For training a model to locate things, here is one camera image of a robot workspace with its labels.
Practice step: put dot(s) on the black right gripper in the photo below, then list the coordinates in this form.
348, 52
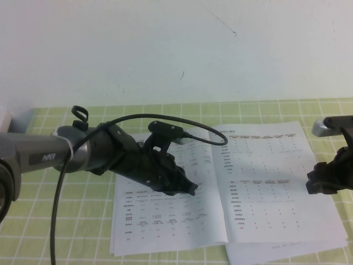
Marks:
342, 171

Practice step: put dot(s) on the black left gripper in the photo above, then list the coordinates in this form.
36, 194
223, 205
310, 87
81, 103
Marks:
143, 165

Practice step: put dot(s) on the white printed booklet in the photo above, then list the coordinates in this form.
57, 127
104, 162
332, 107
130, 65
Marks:
262, 193

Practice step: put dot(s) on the grey left Piper robot arm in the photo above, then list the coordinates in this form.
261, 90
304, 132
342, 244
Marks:
41, 149

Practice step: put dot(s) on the white zip tie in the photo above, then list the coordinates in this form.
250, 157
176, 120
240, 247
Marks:
70, 150

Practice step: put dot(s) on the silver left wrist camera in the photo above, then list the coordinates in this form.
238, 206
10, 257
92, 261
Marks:
183, 142

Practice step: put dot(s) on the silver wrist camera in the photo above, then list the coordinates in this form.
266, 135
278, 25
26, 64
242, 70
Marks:
183, 142
321, 129

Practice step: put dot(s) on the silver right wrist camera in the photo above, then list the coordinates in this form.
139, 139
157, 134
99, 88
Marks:
321, 129

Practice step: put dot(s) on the black left camera mount bracket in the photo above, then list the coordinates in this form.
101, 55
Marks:
165, 129

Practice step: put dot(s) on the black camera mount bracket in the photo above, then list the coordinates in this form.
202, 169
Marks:
165, 129
339, 121

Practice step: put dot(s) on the black right camera mount bracket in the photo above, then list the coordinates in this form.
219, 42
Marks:
339, 121

